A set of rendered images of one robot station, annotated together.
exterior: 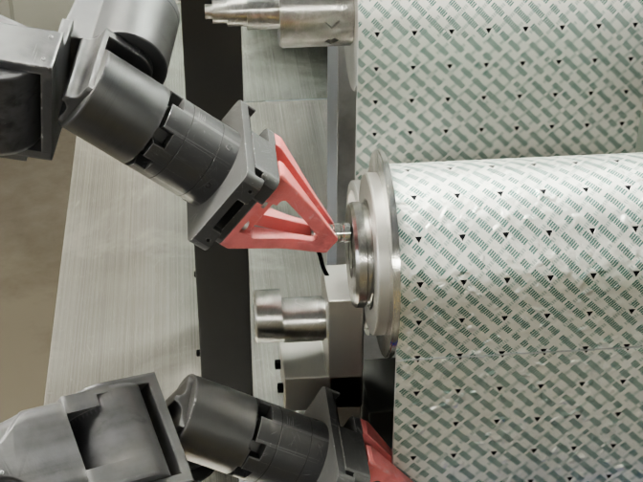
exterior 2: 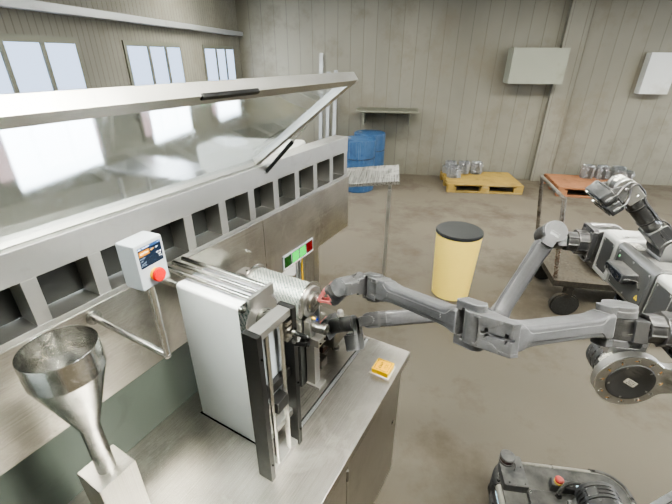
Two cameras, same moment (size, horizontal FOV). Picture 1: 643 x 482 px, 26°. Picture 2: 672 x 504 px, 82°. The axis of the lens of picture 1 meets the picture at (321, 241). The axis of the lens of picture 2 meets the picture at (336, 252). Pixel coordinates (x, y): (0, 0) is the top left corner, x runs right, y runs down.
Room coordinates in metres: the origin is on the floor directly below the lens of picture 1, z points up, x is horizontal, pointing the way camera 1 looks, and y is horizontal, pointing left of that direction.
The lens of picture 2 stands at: (1.73, 0.69, 2.03)
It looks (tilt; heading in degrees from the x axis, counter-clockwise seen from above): 27 degrees down; 215
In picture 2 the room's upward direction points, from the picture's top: straight up
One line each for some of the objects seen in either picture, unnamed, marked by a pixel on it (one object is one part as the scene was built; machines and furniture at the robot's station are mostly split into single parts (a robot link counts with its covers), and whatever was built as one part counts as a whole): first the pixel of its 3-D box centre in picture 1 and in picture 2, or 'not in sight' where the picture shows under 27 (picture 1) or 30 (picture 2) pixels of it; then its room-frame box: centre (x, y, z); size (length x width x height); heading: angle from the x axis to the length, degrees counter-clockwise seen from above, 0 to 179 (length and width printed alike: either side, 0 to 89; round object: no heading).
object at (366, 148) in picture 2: not in sight; (363, 159); (-4.05, -2.76, 0.42); 1.19 x 0.70 x 0.84; 27
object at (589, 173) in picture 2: not in sight; (591, 180); (-5.92, 0.59, 0.19); 1.29 x 0.90 x 0.37; 117
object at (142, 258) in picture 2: not in sight; (146, 261); (1.38, -0.02, 1.66); 0.07 x 0.07 x 0.10; 11
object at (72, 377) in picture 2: not in sight; (62, 359); (1.56, -0.08, 1.50); 0.14 x 0.14 x 0.06
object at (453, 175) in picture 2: not in sight; (480, 176); (-5.10, -1.02, 0.18); 1.26 x 0.90 x 0.35; 117
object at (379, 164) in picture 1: (382, 252); (310, 300); (0.83, -0.04, 1.25); 0.15 x 0.01 x 0.15; 5
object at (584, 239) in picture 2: not in sight; (576, 241); (0.22, 0.68, 1.45); 0.09 x 0.08 x 0.12; 27
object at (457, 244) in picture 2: not in sight; (454, 261); (-1.50, -0.21, 0.33); 0.41 x 0.41 x 0.65
